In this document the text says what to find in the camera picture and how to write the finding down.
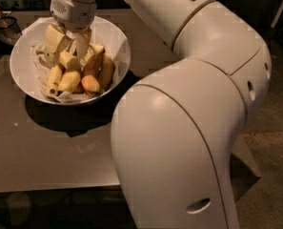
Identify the white bowl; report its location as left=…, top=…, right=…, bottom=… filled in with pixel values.
left=10, top=16, right=131, bottom=106

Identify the green yellow back banana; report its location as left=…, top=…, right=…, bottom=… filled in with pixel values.
left=84, top=43, right=105, bottom=62

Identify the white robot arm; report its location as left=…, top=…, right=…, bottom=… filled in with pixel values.
left=111, top=0, right=272, bottom=229

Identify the yellow banana right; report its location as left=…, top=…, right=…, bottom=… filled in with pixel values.
left=97, top=52, right=113, bottom=90

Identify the dark bag with strap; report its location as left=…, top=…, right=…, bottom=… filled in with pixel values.
left=0, top=9, right=22, bottom=54

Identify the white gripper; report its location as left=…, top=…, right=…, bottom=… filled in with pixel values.
left=43, top=0, right=96, bottom=64

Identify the large yellow banana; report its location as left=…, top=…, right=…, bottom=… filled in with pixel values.
left=35, top=48, right=83, bottom=94

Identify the orange ripe banana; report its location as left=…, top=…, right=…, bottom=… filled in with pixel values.
left=81, top=52, right=101, bottom=93

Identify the small yellow banana left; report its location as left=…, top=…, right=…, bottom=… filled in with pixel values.
left=46, top=65, right=63, bottom=95

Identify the white paper lining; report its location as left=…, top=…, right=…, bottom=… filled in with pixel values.
left=10, top=16, right=131, bottom=106

